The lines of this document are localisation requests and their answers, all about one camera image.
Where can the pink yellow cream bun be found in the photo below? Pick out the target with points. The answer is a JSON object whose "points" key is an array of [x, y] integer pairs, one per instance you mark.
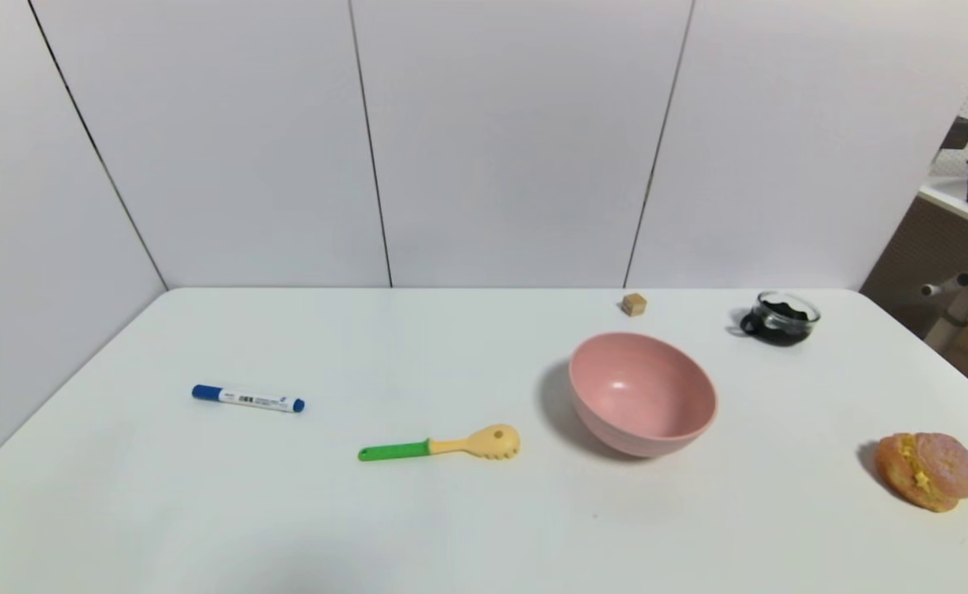
{"points": [[929, 470]]}

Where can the pink bowl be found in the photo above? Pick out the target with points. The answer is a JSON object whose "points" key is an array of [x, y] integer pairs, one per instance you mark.
{"points": [[640, 396]]}

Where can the small wooden cube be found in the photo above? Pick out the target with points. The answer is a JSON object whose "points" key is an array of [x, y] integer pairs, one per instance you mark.
{"points": [[634, 304]]}

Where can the blue white whiteboard marker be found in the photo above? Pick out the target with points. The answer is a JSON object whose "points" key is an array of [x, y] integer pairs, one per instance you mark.
{"points": [[248, 399]]}

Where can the glass cup with black contents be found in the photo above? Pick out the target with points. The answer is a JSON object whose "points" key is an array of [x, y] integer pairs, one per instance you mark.
{"points": [[783, 321]]}

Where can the brown perforated panel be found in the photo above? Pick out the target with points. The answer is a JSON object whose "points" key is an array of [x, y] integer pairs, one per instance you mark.
{"points": [[913, 256]]}

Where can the white shelf board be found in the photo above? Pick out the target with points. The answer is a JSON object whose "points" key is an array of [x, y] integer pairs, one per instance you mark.
{"points": [[966, 205]]}

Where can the dark grey box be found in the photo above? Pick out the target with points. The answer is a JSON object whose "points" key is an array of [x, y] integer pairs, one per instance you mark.
{"points": [[959, 133]]}

